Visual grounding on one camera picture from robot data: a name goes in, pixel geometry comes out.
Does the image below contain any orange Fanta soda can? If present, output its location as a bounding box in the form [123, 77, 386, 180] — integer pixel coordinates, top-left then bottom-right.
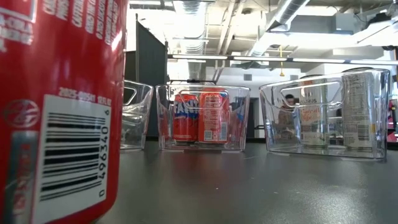
[172, 93, 200, 143]
[198, 88, 230, 144]

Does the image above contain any silver slim Celsius can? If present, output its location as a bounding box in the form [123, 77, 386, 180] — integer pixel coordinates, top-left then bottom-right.
[298, 74, 329, 147]
[341, 68, 375, 152]

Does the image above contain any red Coca-Cola soda can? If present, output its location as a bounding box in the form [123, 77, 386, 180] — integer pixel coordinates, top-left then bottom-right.
[0, 0, 129, 224]

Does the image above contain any clear plastic bin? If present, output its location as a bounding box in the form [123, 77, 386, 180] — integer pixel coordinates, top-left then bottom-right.
[120, 80, 155, 151]
[155, 83, 252, 152]
[259, 68, 391, 161]

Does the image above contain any long linear ceiling light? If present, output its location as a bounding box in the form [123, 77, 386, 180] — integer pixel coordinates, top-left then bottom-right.
[167, 54, 398, 66]

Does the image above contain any dark partition panel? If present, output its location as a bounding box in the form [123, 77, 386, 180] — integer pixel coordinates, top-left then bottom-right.
[124, 14, 169, 138]

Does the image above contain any person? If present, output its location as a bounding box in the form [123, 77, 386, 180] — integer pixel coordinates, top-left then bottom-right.
[276, 93, 301, 141]

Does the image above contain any black table mat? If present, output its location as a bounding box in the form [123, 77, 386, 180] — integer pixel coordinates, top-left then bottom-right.
[96, 139, 398, 224]

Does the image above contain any yellow hanging cord with knob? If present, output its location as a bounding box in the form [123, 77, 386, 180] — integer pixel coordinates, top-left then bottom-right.
[279, 45, 285, 78]

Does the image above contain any ribbed silver ventilation duct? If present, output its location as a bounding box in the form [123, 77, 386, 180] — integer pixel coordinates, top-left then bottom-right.
[172, 0, 208, 82]

